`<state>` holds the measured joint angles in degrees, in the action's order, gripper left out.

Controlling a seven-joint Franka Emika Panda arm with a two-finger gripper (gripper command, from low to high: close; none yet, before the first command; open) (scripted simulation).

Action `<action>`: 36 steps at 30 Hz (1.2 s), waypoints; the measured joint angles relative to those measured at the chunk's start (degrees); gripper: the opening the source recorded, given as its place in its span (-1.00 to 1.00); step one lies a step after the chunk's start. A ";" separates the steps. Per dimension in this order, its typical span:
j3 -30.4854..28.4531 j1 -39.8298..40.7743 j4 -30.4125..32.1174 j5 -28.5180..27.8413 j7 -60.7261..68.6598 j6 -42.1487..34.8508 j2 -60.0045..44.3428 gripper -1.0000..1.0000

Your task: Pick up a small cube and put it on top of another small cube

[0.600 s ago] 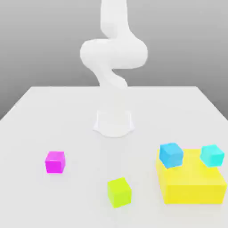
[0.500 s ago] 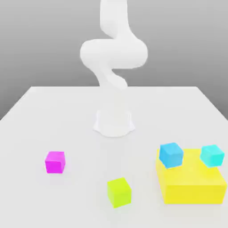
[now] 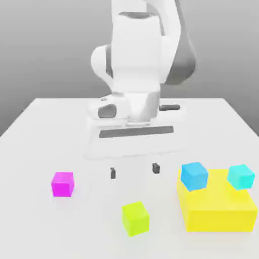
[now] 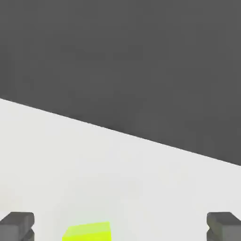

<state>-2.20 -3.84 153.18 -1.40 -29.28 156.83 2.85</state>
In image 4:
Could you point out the small yellow-green cube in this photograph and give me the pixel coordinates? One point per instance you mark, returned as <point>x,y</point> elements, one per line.
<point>87,232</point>

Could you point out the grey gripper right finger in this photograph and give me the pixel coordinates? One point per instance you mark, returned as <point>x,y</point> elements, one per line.
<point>224,226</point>

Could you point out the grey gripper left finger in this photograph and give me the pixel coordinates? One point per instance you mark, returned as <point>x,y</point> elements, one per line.
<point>16,225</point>

